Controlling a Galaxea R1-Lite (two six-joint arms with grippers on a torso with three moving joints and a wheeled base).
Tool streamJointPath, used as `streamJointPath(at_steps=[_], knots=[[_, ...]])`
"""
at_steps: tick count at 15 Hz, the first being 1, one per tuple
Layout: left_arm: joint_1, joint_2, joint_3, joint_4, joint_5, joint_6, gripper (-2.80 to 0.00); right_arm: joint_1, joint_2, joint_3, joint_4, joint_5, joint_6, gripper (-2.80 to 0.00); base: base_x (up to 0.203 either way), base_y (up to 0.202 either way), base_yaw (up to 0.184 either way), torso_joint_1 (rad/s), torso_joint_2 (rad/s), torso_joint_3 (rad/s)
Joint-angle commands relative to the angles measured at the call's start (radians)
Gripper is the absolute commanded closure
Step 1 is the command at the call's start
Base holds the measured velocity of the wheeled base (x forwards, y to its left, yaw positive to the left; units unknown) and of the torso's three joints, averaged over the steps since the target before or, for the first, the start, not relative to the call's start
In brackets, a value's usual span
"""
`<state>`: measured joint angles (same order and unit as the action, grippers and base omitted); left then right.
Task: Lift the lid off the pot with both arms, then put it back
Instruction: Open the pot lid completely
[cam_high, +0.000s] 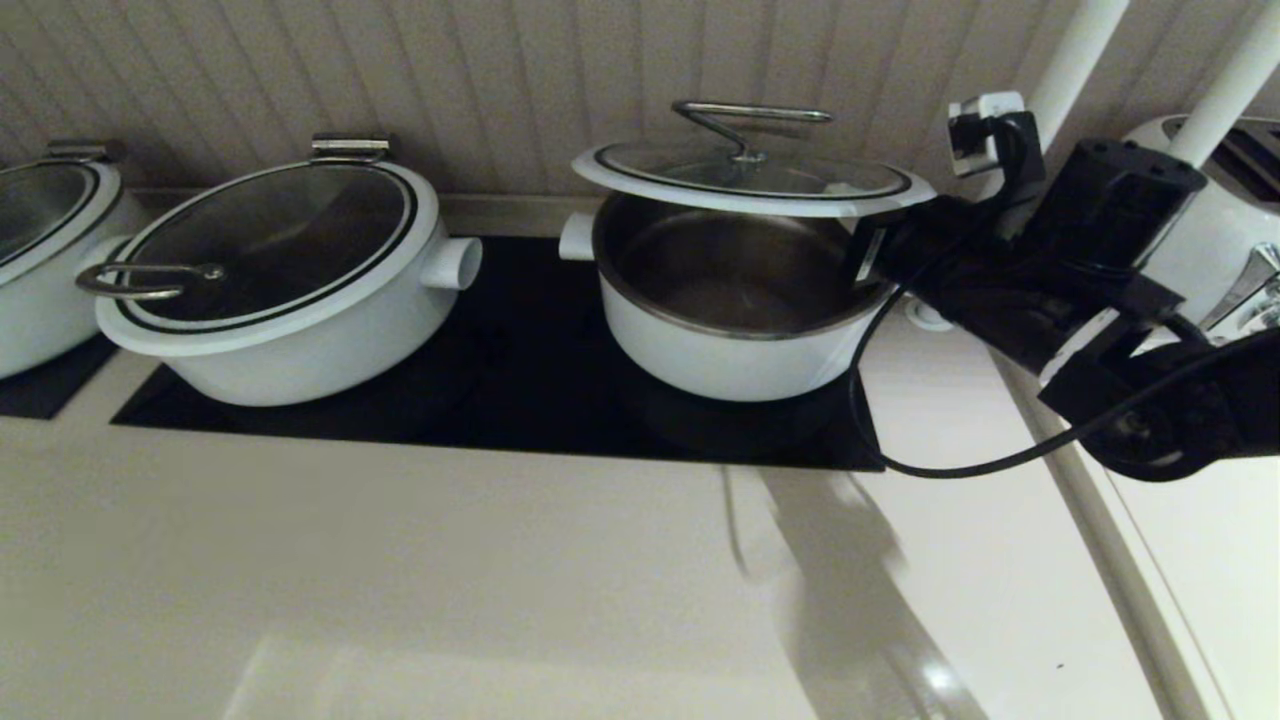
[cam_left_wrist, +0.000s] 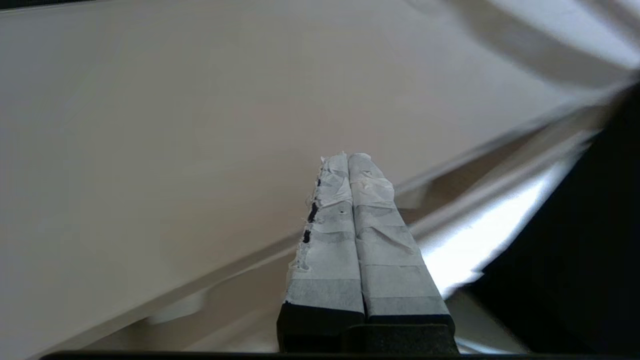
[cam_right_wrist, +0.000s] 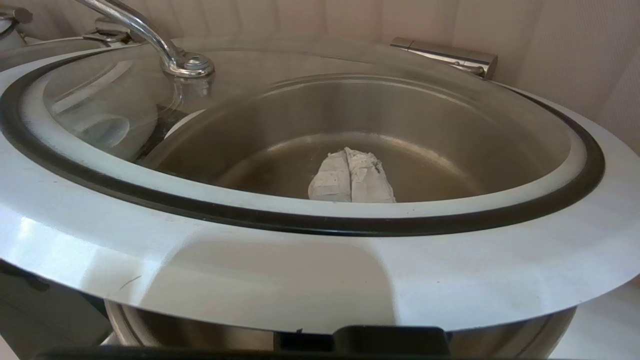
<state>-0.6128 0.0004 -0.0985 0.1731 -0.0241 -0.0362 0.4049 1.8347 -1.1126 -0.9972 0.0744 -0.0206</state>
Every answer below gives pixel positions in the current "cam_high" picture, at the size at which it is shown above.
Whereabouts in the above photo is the glass lid loop steel handle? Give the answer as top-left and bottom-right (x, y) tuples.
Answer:
(75, 160), (442, 359)

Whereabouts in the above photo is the small black induction cooktop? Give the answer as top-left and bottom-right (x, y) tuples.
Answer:
(0, 335), (121, 421)

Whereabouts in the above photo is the white slanted pole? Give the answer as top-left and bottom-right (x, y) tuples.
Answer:
(905, 0), (1131, 333)
(1165, 0), (1280, 166)

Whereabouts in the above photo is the glass lid white rim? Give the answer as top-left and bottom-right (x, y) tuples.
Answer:
(0, 160), (126, 291)

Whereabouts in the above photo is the wide white cooking pot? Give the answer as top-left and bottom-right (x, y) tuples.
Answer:
(0, 200), (151, 381)
(98, 190), (484, 409)

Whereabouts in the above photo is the large black induction cooktop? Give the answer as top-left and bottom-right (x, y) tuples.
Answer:
(112, 237), (886, 474)

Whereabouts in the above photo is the small deep white pot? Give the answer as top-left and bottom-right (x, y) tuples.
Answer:
(558, 193), (906, 403)

